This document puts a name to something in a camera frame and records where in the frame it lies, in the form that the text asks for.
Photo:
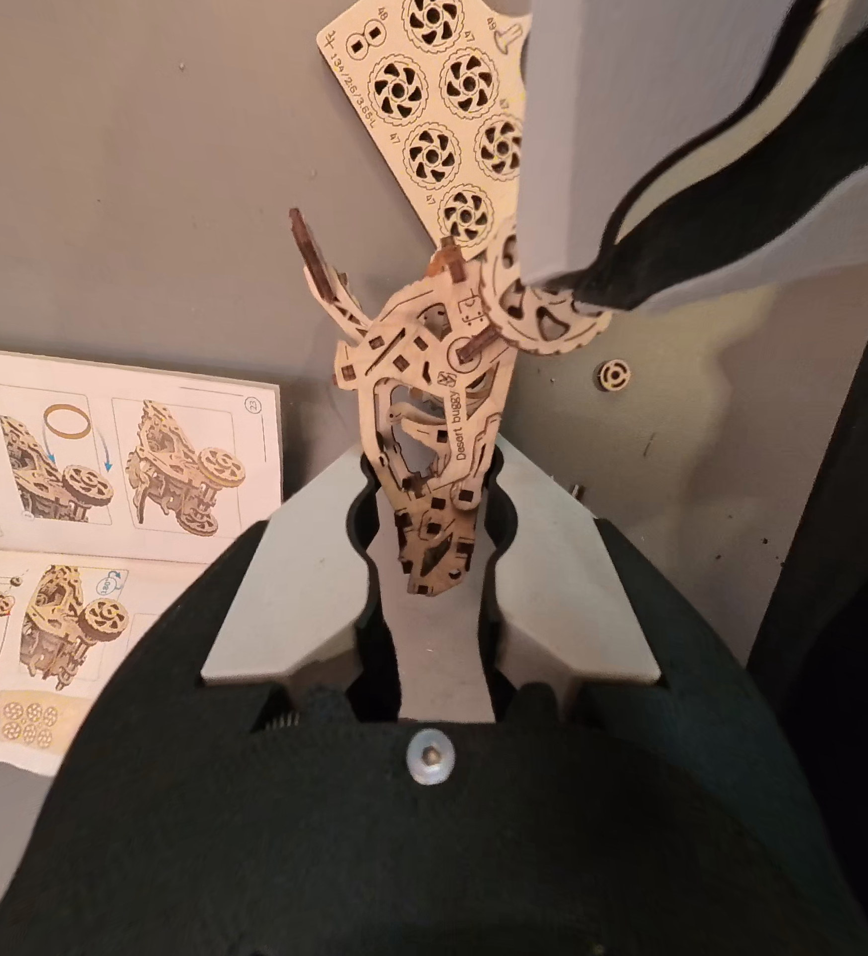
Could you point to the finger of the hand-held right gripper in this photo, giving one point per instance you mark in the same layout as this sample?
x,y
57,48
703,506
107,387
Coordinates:
x,y
628,75
852,216

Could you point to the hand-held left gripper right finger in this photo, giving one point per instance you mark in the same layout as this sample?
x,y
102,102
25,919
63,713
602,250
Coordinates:
x,y
576,597

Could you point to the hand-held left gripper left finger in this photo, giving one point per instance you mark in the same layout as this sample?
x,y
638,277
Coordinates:
x,y
284,597

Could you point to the paper instruction booklet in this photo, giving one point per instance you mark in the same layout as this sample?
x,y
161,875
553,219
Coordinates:
x,y
254,463

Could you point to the wooden gear wheel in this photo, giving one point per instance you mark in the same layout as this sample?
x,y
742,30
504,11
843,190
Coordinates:
x,y
531,332

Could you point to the wooden parts sheet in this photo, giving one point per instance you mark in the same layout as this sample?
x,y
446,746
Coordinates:
x,y
359,75

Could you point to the wooden buggy model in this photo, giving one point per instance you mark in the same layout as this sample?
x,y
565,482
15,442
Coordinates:
x,y
434,321

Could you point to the small round wooden part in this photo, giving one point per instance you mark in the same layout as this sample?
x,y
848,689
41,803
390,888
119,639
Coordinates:
x,y
601,376

